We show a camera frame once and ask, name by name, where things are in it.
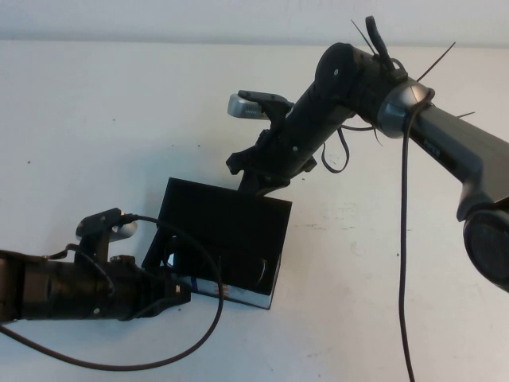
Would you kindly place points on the left camera black mount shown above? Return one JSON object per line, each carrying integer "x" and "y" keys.
{"x": 99, "y": 219}

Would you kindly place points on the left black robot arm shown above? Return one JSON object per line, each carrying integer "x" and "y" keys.
{"x": 40, "y": 286}

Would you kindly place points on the right black-silver wrist camera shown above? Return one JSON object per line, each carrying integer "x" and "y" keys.
{"x": 242, "y": 105}

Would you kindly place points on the right camera black mount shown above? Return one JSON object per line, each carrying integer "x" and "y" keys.
{"x": 276, "y": 117}

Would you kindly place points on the black glasses case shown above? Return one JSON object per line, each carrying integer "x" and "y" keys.
{"x": 222, "y": 223}

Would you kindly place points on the black-framed glasses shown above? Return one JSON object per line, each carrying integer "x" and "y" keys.
{"x": 265, "y": 272}

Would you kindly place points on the left black-silver wrist camera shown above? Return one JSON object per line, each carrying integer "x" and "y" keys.
{"x": 128, "y": 231}

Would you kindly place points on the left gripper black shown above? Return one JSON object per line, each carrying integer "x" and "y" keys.
{"x": 123, "y": 290}

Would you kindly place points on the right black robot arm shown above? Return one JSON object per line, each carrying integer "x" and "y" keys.
{"x": 449, "y": 135}

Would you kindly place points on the black-silver wrist camera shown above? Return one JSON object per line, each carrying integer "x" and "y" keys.
{"x": 128, "y": 231}
{"x": 242, "y": 105}

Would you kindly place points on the camera black mount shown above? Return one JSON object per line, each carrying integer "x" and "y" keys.
{"x": 99, "y": 219}
{"x": 276, "y": 117}

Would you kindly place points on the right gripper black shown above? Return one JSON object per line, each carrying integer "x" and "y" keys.
{"x": 290, "y": 151}

